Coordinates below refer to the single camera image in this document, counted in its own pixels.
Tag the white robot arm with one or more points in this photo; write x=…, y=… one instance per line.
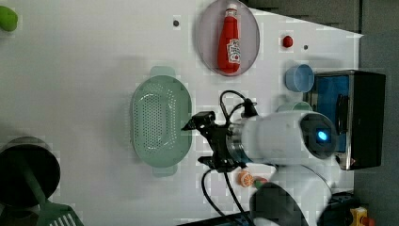
x=299, y=144

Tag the orange slice toy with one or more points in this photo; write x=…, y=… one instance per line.
x=245, y=179

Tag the red strawberry toy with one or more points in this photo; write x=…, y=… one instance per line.
x=287, y=42

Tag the green round toy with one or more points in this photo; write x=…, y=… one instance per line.
x=8, y=19

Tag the red ketchup bottle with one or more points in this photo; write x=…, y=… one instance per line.
x=229, y=53

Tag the grey round plate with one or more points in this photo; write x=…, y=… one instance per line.
x=209, y=28

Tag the black toaster oven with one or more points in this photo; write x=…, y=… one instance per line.
x=354, y=101

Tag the green slotted spatula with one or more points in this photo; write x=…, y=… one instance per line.
x=51, y=213

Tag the blue plastic cup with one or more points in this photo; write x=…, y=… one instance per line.
x=299, y=78

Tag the black pot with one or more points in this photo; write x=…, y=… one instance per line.
x=16, y=195

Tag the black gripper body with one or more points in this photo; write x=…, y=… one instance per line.
x=216, y=137

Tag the yellow emergency stop box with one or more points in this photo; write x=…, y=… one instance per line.
x=361, y=218

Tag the green plastic strainer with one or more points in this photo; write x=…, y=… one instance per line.
x=160, y=107

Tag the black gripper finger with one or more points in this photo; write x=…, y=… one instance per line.
x=209, y=161
x=195, y=124

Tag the green plastic mug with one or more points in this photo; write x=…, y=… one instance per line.
x=294, y=106

